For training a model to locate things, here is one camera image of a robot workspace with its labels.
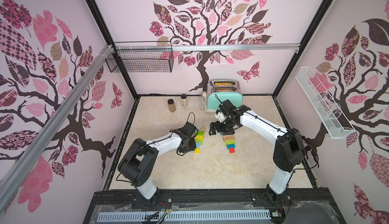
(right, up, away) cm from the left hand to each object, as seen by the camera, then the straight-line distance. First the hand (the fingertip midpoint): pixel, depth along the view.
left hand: (191, 151), depth 90 cm
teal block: (+24, +2, +2) cm, 25 cm away
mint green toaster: (+19, +38, +10) cm, 44 cm away
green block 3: (+24, +5, +4) cm, 25 cm away
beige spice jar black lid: (-7, +32, +19) cm, 38 cm away
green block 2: (+6, +5, +3) cm, 8 cm away
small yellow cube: (+3, 0, -1) cm, 4 cm away
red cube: (+25, +1, 0) cm, 25 cm away
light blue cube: (+4, +3, +1) cm, 5 cm away
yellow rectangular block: (+4, +7, +6) cm, 10 cm away
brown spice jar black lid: (-15, +28, +14) cm, 35 cm away
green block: (+6, +10, +7) cm, 13 cm away
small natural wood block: (+7, +12, +9) cm, 17 cm away
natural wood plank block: (+24, +7, +6) cm, 26 cm away
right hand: (+15, +11, -5) cm, 19 cm away
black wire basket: (-43, +65, +32) cm, 84 cm away
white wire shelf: (+66, +20, -25) cm, 73 cm away
